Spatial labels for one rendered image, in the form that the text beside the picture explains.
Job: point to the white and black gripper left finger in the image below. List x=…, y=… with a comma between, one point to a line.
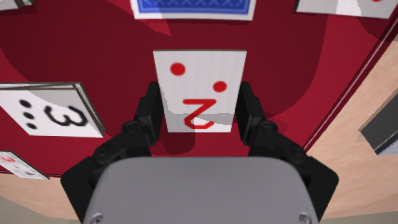
x=79, y=182

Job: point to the blue playing card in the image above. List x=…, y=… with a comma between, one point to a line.
x=194, y=9

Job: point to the dark red card cloth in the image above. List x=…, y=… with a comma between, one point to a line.
x=298, y=65

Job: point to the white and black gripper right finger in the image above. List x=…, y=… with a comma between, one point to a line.
x=319, y=180

